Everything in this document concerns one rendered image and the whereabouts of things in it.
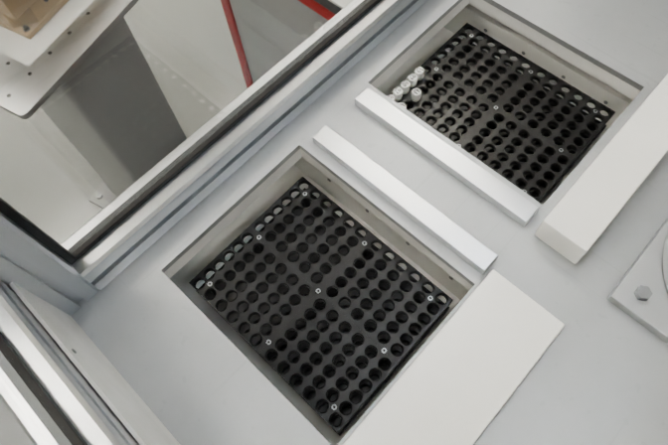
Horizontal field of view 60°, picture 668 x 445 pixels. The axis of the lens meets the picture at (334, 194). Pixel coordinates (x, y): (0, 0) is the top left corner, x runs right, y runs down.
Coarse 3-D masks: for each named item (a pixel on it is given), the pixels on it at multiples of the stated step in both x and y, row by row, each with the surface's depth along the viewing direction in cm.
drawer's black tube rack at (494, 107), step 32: (480, 32) 76; (448, 64) 74; (480, 64) 74; (512, 64) 73; (448, 96) 72; (480, 96) 71; (512, 96) 71; (544, 96) 71; (448, 128) 69; (480, 128) 69; (512, 128) 73; (544, 128) 69; (576, 128) 69; (480, 160) 67; (512, 160) 67; (544, 160) 70; (576, 160) 70; (544, 192) 65
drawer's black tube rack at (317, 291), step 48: (288, 240) 67; (336, 240) 67; (240, 288) 65; (288, 288) 61; (336, 288) 61; (384, 288) 64; (432, 288) 61; (288, 336) 62; (336, 336) 62; (384, 336) 61; (336, 384) 57; (336, 432) 57
